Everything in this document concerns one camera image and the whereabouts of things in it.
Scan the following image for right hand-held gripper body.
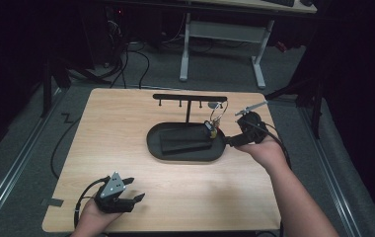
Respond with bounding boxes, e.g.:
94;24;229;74
224;101;270;148

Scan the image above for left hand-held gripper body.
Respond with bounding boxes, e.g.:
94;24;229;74
93;171;135;214

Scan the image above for key ring with coloured tags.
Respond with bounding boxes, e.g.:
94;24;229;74
203;100;229;139

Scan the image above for black key stand with tray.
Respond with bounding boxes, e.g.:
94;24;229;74
146;93;228;163

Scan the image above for person's left hand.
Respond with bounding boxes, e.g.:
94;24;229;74
73;198;124;233

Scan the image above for person's right hand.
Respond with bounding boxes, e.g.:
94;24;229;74
234;133;290;173

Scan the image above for grey floor tape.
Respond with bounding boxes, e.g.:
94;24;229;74
40;197;65;208

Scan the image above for black metal stand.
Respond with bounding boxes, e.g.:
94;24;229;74
39;53;113;119
263;77;326;140

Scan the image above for dark computer tower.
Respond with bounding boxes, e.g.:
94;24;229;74
105;5;126;68

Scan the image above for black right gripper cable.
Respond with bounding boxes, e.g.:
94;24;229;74
235;118;293;171

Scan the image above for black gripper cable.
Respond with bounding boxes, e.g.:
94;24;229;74
235;118;293;171
73;176;111;230

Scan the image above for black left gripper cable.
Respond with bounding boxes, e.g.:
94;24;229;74
73;176;111;230

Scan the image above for black floor cable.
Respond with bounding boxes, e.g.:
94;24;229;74
50;113;82;181
110;41;151;89

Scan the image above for metal floor rail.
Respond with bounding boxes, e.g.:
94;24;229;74
297;105;365;237
0;88;65;237

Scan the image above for white frame desk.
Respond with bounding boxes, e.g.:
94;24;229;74
179;0;318;90

